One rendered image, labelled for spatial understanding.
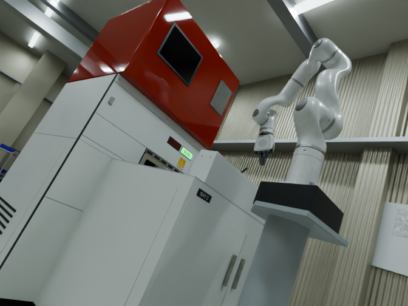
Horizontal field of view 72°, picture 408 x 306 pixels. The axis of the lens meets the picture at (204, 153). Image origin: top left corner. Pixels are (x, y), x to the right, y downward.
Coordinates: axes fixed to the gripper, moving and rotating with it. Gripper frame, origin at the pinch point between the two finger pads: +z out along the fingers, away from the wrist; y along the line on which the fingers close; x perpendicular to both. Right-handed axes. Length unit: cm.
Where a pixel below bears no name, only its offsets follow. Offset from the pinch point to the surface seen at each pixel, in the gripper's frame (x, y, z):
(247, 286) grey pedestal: -24, 15, 62
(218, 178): -33.1, -0.8, 25.1
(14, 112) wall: 65, -879, -268
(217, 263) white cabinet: -13, -7, 56
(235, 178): -22.0, 0.3, 19.9
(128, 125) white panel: -47, -59, -2
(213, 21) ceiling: 112, -199, -351
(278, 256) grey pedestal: -24, 25, 51
